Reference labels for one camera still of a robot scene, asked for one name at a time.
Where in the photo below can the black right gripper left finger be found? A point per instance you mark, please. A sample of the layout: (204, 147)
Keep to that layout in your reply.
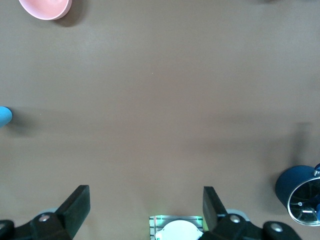
(73, 212)

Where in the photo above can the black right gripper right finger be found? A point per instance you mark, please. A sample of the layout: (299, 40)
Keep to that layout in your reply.
(213, 211)

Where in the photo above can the blue cup holding paper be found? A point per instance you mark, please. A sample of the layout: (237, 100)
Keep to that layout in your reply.
(4, 117)

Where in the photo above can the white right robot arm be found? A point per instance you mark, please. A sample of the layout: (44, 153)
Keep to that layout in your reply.
(177, 231)

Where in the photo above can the dark blue pot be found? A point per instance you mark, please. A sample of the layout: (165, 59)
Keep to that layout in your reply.
(290, 182)

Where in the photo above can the glass pot lid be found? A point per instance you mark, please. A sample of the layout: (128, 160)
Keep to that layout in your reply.
(305, 200)

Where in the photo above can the pink bowl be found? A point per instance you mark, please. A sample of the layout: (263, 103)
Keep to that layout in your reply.
(45, 8)

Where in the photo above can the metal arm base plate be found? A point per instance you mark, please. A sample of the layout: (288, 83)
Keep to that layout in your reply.
(153, 223)

